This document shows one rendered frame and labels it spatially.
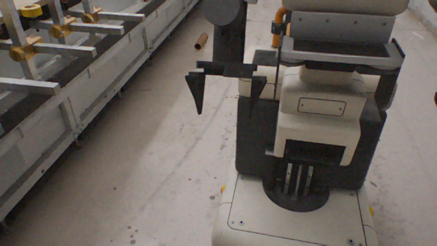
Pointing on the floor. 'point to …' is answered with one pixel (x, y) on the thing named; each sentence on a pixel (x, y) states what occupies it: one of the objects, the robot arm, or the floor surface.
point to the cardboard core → (201, 41)
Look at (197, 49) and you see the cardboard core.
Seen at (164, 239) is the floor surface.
